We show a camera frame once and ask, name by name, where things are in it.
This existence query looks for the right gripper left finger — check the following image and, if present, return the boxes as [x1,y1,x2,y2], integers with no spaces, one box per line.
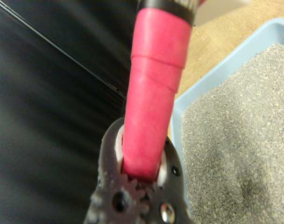
[83,117,145,224]

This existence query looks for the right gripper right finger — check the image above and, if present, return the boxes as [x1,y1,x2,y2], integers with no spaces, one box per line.
[141,137,194,224]

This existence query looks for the white scoop with red handle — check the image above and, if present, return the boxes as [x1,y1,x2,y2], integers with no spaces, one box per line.
[120,0,252,185]

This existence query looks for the blue litter tray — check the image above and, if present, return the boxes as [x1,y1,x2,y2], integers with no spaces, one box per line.
[170,17,284,224]

